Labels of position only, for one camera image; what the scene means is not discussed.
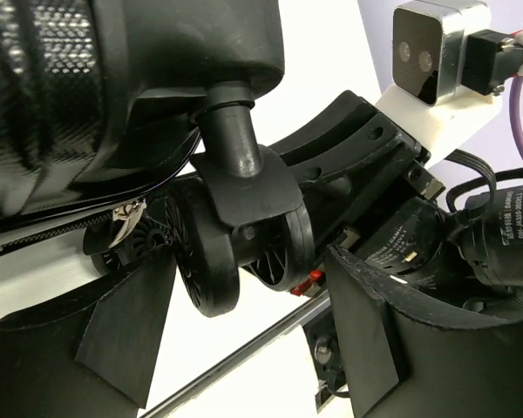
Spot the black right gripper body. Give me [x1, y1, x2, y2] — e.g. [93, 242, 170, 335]
[270, 91, 445, 270]

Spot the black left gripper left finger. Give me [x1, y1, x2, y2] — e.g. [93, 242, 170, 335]
[0, 250, 176, 417]

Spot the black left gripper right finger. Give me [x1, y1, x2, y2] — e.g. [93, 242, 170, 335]
[324, 246, 523, 417]

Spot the metal zipper pull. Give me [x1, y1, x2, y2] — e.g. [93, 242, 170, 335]
[108, 200, 146, 249]

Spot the black hard-shell suitcase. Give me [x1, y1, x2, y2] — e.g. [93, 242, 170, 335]
[0, 1, 315, 317]

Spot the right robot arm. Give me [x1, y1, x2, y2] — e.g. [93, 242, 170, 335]
[273, 91, 523, 319]

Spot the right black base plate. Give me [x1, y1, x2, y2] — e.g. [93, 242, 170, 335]
[302, 307, 350, 413]

